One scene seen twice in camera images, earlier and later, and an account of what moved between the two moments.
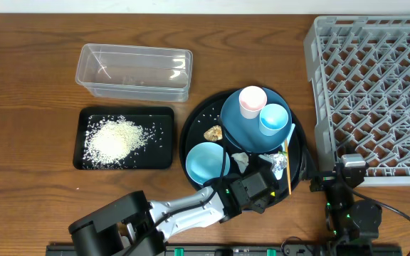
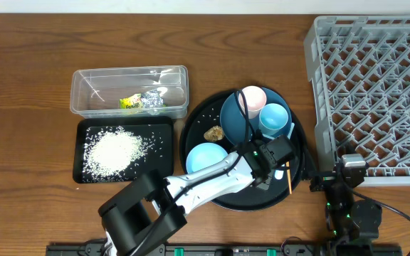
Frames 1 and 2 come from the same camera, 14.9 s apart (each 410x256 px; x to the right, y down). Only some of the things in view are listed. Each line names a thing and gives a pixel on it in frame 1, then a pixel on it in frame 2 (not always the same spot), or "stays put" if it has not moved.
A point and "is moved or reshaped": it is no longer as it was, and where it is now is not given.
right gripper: [323, 178] stays put
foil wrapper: [278, 161] is moved or reshaped
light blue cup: [272, 118] stays put
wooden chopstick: [287, 165] stays put
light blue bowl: [204, 160] stays put
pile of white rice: [114, 141] is moved or reshaped
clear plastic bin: [135, 72] → [140, 92]
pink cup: [252, 99] stays put
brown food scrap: [213, 134] stays put
